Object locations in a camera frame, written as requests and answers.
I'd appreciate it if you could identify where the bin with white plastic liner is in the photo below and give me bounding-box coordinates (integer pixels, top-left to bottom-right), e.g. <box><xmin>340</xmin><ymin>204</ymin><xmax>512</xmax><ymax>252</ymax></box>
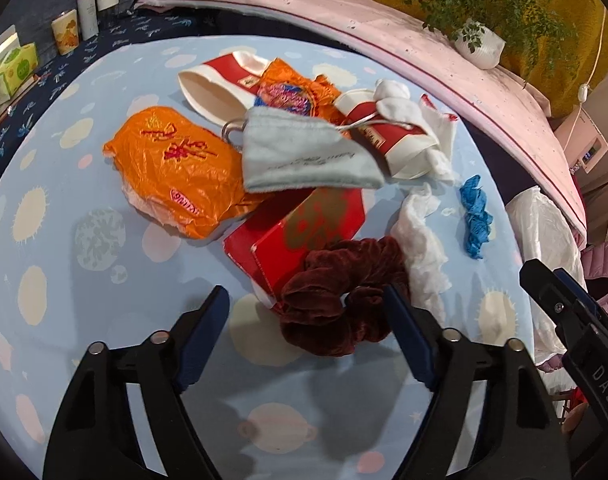
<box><xmin>504</xmin><ymin>186</ymin><xmax>589</xmax><ymax>373</ymax></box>

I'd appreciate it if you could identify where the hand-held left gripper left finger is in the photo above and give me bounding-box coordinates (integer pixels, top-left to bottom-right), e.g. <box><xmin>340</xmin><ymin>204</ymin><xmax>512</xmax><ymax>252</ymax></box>
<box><xmin>43</xmin><ymin>285</ymin><xmax>231</xmax><ymax>480</ymax></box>

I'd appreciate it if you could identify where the green plant in white pot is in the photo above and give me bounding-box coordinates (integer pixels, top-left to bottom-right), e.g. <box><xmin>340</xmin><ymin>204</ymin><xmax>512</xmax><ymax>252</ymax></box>
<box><xmin>401</xmin><ymin>0</ymin><xmax>579</xmax><ymax>81</ymax></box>

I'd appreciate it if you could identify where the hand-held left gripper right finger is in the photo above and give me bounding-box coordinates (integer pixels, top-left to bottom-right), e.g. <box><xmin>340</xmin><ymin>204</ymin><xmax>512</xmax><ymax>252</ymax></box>
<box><xmin>383</xmin><ymin>282</ymin><xmax>572</xmax><ymax>480</ymax></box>

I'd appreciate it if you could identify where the grey face mask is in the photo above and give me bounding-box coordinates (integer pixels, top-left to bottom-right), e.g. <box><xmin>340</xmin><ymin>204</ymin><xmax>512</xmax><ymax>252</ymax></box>
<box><xmin>222</xmin><ymin>106</ymin><xmax>389</xmax><ymax>193</ymax></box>

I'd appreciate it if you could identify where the white napkin with red print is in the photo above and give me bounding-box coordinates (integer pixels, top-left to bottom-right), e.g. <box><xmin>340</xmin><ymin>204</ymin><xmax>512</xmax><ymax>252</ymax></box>
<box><xmin>419</xmin><ymin>94</ymin><xmax>459</xmax><ymax>181</ymax></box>

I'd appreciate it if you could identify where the long white tissue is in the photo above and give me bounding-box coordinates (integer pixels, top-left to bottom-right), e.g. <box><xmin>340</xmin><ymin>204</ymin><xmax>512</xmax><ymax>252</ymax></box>
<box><xmin>390</xmin><ymin>183</ymin><xmax>452</xmax><ymax>326</ymax></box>

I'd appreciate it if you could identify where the navy blue printed cloth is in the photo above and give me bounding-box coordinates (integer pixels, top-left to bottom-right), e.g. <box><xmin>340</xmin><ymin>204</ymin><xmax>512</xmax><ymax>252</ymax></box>
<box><xmin>0</xmin><ymin>10</ymin><xmax>205</xmax><ymax>196</ymax></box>

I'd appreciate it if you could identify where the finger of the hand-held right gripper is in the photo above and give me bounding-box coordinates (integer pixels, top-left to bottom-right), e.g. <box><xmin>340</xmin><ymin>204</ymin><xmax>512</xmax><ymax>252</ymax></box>
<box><xmin>554</xmin><ymin>268</ymin><xmax>604</xmax><ymax>321</ymax></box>
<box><xmin>520</xmin><ymin>259</ymin><xmax>584</xmax><ymax>333</ymax></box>

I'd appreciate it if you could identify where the red white paper cup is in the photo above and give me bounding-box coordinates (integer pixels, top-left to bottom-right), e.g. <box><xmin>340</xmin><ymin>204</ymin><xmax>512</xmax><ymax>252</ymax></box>
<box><xmin>178</xmin><ymin>50</ymin><xmax>272</xmax><ymax>128</ymax></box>
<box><xmin>334</xmin><ymin>89</ymin><xmax>442</xmax><ymax>180</ymax></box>

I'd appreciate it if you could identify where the red gift box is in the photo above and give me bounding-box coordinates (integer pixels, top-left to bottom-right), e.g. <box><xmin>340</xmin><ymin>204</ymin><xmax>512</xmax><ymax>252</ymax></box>
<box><xmin>223</xmin><ymin>187</ymin><xmax>367</xmax><ymax>308</ymax></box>

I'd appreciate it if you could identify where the white cable with switch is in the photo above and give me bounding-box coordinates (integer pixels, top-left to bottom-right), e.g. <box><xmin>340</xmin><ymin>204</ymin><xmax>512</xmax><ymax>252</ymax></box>
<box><xmin>576</xmin><ymin>5</ymin><xmax>608</xmax><ymax>106</ymax></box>

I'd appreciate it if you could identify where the cup with orange print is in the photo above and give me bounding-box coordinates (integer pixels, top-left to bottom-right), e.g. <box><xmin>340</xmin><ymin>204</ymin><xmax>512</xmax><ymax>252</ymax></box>
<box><xmin>51</xmin><ymin>8</ymin><xmax>80</xmax><ymax>56</ymax></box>

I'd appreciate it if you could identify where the dark red velvet scrunchie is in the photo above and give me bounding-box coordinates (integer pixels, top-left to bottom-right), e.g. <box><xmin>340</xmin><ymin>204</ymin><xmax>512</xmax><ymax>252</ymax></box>
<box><xmin>276</xmin><ymin>236</ymin><xmax>412</xmax><ymax>358</ymax></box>

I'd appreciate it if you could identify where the small white tissue wad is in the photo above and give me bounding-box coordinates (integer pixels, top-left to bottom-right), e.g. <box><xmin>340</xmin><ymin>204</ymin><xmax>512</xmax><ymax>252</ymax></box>
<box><xmin>374</xmin><ymin>79</ymin><xmax>427</xmax><ymax>128</ymax></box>

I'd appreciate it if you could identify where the light blue planet print tablecloth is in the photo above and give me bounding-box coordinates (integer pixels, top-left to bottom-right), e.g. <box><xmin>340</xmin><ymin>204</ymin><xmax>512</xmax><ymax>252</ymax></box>
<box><xmin>0</xmin><ymin>35</ymin><xmax>539</xmax><ymax>480</ymax></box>

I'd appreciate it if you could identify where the orange plastic bag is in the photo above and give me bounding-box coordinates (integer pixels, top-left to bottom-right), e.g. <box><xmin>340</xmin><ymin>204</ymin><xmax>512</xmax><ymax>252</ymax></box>
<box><xmin>103</xmin><ymin>107</ymin><xmax>265</xmax><ymax>240</ymax></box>

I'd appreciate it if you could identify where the white tube with pink cap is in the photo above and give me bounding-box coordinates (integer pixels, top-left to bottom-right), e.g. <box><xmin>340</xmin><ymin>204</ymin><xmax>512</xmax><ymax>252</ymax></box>
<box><xmin>76</xmin><ymin>0</ymin><xmax>100</xmax><ymax>41</ymax></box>

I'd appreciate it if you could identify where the orange printed snack wrapper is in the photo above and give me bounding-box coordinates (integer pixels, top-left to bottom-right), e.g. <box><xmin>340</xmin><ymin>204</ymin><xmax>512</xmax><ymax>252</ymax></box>
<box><xmin>256</xmin><ymin>58</ymin><xmax>352</xmax><ymax>126</ymax></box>

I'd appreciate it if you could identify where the green tissue box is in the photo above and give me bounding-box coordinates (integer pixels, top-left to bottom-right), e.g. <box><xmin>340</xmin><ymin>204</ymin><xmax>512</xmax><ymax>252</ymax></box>
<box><xmin>0</xmin><ymin>42</ymin><xmax>39</xmax><ymax>106</ymax></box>

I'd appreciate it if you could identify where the blue glove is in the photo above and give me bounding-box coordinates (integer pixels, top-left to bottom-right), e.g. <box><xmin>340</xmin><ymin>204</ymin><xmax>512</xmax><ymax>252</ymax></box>
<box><xmin>458</xmin><ymin>175</ymin><xmax>493</xmax><ymax>260</ymax></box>

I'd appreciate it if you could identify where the pink puffer jacket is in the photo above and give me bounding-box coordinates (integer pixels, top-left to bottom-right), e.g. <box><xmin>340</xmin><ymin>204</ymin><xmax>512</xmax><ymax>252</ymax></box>
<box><xmin>584</xmin><ymin>242</ymin><xmax>608</xmax><ymax>331</ymax></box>

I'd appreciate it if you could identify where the pink printed cloth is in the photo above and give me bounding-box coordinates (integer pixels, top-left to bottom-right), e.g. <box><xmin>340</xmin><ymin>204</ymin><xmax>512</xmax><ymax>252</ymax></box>
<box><xmin>134</xmin><ymin>0</ymin><xmax>587</xmax><ymax>241</ymax></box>

